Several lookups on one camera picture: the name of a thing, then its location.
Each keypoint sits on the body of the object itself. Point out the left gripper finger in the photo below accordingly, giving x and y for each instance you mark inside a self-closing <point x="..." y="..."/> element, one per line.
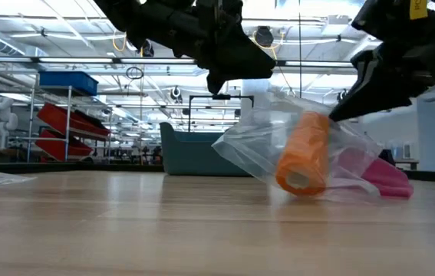
<point x="248" y="61"/>

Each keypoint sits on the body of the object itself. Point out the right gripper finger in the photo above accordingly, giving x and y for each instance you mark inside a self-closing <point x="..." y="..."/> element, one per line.
<point x="386" y="84"/>

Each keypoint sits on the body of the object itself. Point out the pink bandage roll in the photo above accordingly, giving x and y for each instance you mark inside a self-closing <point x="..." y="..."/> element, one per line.
<point x="389" y="180"/>

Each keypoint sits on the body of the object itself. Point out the orange bandage roll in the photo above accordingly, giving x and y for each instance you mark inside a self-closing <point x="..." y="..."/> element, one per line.
<point x="303" y="153"/>

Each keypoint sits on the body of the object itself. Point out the thin black gantry stand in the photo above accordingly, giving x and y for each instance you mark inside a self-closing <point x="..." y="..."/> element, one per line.
<point x="221" y="96"/>

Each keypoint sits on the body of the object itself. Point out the teal plastic bin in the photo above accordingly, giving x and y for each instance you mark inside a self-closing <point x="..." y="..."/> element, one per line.
<point x="190" y="153"/>

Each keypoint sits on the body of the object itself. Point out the blue plastic storage bin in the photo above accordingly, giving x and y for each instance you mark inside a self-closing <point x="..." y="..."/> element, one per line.
<point x="67" y="82"/>

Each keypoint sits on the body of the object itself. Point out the red slanted storage bin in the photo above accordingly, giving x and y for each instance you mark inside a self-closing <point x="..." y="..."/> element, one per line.
<point x="71" y="119"/>
<point x="60" y="147"/>

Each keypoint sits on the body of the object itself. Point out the metal rack with slanted bins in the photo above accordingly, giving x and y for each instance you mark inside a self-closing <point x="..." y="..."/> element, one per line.
<point x="67" y="115"/>

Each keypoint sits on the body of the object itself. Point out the black aluminium table frame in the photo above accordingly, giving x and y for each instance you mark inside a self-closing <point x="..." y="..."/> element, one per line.
<point x="67" y="167"/>

